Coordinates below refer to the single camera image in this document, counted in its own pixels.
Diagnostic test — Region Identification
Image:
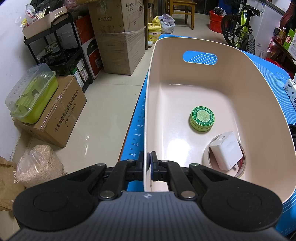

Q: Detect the white tape roll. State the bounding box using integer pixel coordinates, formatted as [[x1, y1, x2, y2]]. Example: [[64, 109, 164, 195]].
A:
[[202, 134, 246, 178]]

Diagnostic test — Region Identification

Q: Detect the green round tin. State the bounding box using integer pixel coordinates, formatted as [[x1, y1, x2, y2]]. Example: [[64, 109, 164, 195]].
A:
[[189, 106, 215, 132]]

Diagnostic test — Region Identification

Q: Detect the large white charger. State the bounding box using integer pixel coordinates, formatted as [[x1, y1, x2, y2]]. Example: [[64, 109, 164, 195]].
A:
[[209, 132, 243, 171]]

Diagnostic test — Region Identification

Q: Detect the beige plastic storage bin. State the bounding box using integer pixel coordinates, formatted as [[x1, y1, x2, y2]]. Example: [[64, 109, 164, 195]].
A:
[[144, 37, 295, 201]]

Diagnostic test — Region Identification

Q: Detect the floor cardboard box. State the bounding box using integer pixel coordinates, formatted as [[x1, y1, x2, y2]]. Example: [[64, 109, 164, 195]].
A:
[[13, 75, 87, 148]]

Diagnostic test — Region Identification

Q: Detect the bag of grain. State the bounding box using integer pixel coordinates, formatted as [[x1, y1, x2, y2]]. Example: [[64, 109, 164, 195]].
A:
[[14, 145, 67, 188]]

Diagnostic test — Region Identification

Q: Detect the lower large cardboard box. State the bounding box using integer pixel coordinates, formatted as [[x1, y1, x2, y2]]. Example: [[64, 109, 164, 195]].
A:
[[87, 0, 147, 76]]

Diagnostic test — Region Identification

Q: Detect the brown paper bag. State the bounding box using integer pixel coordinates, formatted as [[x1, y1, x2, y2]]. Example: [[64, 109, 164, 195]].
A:
[[0, 157, 25, 211]]

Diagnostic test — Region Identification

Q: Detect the green clear lid container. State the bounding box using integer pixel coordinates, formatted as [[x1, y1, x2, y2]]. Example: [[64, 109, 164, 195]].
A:
[[5, 63, 58, 124]]

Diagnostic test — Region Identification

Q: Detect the blue silicone baking mat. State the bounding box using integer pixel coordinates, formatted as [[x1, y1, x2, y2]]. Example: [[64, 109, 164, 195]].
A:
[[119, 34, 295, 240]]

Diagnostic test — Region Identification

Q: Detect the black metal shelf rack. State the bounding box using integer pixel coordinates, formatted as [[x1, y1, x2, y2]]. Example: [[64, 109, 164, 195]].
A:
[[24, 13, 93, 92]]

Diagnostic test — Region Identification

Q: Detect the yellow detergent jug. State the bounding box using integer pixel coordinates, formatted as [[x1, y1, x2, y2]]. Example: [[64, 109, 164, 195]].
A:
[[148, 16, 162, 44]]

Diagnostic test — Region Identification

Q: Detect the plastic bag on floor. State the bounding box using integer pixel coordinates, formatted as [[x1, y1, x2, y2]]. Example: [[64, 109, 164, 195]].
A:
[[159, 14, 175, 34]]

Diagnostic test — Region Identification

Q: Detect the tissue box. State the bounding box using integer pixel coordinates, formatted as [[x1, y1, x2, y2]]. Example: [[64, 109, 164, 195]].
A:
[[283, 79, 296, 109]]

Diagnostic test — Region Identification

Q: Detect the red bucket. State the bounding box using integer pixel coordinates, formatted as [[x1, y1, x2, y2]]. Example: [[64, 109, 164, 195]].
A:
[[209, 7, 226, 33]]

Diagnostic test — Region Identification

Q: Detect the green black bicycle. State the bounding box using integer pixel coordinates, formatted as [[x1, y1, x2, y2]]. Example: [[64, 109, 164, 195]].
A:
[[221, 1, 260, 54]]

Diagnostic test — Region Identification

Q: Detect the wooden chair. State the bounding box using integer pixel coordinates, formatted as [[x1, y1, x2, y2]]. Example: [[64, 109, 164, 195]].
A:
[[169, 0, 196, 30]]

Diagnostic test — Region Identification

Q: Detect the green white carton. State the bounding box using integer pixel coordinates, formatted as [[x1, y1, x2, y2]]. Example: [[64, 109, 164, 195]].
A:
[[283, 29, 296, 59]]

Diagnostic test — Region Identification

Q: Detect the white refrigerator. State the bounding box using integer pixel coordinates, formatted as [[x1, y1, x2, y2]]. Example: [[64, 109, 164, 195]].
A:
[[247, 0, 291, 59]]

